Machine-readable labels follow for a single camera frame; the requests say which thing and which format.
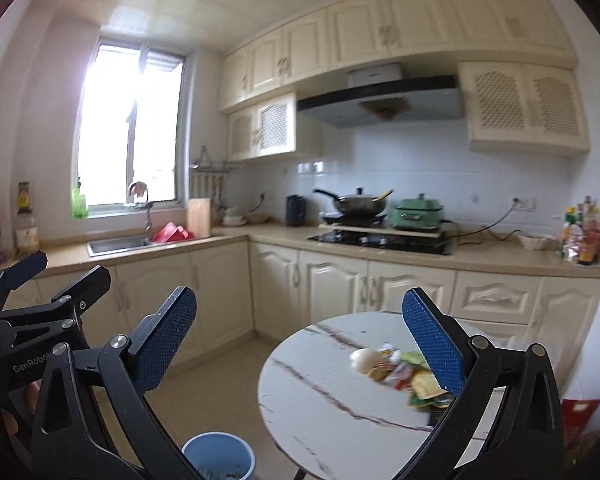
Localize kitchen window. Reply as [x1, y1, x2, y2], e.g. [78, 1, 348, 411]
[73, 40, 186, 217]

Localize large sauce jar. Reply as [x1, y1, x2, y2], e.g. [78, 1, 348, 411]
[15, 181, 40, 254]

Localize blue plastic trash bin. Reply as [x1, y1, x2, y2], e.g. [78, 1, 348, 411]
[182, 431, 257, 480]

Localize lower cream cabinets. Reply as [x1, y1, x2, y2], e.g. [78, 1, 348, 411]
[4, 238, 600, 391]

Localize stacked white bowls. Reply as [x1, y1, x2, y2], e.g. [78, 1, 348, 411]
[222, 207, 247, 226]

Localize black electric kettle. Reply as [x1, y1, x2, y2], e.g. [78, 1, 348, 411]
[285, 194, 306, 228]

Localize round white marble table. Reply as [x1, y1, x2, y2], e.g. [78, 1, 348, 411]
[256, 310, 512, 480]

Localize cluster of condiment bottles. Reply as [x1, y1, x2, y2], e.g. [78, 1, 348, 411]
[559, 195, 600, 266]

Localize hanging utensil rack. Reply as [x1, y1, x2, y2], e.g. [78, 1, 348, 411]
[188, 145, 238, 212]

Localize red paper bag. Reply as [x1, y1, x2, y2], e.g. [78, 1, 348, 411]
[562, 399, 600, 448]

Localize white bowl on counter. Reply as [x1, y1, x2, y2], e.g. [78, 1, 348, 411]
[516, 232, 556, 252]

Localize person's left hand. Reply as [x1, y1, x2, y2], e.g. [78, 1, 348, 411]
[2, 380, 40, 437]

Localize pile of snack wrappers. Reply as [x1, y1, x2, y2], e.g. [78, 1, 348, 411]
[350, 344, 454, 427]

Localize green electric cooker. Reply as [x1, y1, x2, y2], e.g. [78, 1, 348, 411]
[389, 193, 444, 231]

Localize wooden cutting board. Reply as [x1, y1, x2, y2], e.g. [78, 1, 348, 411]
[186, 198, 212, 240]

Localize cream cabinets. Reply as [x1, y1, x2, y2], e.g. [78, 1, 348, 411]
[220, 0, 590, 156]
[4, 238, 600, 391]

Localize upper cream cabinets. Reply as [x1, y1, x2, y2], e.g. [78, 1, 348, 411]
[220, 0, 590, 156]

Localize black wok with lid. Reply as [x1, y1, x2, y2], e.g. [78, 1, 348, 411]
[312, 188, 394, 218]

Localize green dish soap bottle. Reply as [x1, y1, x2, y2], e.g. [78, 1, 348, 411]
[71, 181, 88, 219]

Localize steel faucet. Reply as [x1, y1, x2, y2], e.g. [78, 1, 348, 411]
[128, 181, 154, 242]

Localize black gas stove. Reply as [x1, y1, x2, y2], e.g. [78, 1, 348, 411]
[309, 230, 454, 256]

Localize black range hood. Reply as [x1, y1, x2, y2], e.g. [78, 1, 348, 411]
[297, 75, 465, 129]

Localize steel kitchen sink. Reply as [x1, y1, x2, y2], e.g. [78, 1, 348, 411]
[86, 235, 155, 257]

